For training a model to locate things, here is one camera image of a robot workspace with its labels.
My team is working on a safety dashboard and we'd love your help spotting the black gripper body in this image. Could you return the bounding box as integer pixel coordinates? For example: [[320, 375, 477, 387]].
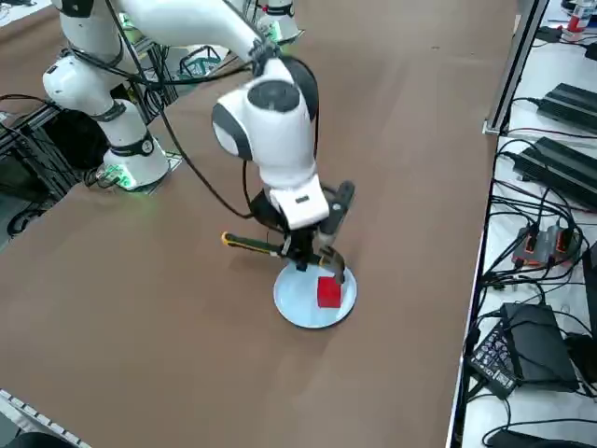
[[249, 189, 324, 256]]

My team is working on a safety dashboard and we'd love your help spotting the metal post foot bracket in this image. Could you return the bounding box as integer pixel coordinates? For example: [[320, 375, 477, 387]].
[[482, 116, 512, 136]]

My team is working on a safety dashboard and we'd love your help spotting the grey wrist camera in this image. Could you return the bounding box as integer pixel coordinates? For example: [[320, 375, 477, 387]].
[[320, 180, 357, 246]]

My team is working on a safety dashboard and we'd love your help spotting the aluminium frame rack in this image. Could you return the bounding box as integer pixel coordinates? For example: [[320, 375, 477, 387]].
[[0, 100, 67, 203]]

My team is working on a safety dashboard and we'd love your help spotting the green wire basket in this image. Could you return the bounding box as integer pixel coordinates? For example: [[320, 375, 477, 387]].
[[178, 44, 224, 81]]

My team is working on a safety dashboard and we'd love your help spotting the orange black adapter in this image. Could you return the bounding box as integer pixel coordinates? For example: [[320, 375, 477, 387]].
[[511, 225, 548, 268], [545, 222, 580, 263]]

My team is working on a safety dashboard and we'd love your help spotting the aluminium profile post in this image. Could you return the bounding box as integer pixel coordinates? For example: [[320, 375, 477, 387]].
[[487, 0, 552, 132]]

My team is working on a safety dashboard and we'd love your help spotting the white bottle red label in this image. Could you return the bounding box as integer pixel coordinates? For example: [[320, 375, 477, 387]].
[[562, 0, 597, 43]]

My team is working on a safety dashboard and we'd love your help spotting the pale blue round plate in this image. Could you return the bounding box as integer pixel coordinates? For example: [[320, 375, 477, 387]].
[[271, 259, 360, 330]]

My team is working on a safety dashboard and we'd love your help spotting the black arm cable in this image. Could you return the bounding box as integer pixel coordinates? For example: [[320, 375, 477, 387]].
[[64, 0, 323, 220]]

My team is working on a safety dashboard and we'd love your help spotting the red wooden cube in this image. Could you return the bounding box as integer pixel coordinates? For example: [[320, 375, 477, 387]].
[[316, 275, 342, 310]]

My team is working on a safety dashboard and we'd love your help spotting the black ribbed power supply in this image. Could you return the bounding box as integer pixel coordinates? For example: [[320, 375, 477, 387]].
[[542, 82, 597, 137], [511, 136, 597, 212]]

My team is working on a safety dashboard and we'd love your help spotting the black power brick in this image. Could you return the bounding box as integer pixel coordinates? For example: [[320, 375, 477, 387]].
[[502, 301, 580, 394]]

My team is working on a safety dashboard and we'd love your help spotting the hammer with black-yellow handle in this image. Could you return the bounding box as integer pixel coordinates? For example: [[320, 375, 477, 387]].
[[220, 231, 349, 286]]

